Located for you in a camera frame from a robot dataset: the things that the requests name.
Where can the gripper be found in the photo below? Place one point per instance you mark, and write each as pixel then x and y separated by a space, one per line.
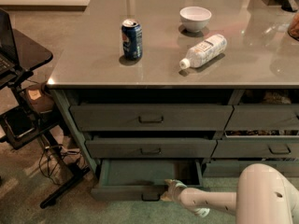
pixel 183 195

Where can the grey drawer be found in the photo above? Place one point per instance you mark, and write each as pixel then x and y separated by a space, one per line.
pixel 257 147
pixel 155 117
pixel 234 168
pixel 264 117
pixel 150 147
pixel 143 179

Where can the grey drawer cabinet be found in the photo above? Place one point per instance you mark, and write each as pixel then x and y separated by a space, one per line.
pixel 260 65

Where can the white plastic bottle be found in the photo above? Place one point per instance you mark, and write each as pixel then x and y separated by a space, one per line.
pixel 204 52

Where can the blue soda can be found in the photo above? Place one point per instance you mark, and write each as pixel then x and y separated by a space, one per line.
pixel 131 32

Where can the brown bag under stand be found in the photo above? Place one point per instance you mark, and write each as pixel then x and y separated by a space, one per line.
pixel 39 98

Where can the black laptop stand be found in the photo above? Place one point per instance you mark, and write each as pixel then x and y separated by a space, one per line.
pixel 22 124

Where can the white bowl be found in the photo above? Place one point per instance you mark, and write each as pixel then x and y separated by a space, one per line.
pixel 194 19

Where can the brown object at counter edge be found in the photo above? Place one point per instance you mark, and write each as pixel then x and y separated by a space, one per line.
pixel 293 29

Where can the black laptop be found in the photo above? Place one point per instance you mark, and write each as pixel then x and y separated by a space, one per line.
pixel 8 51

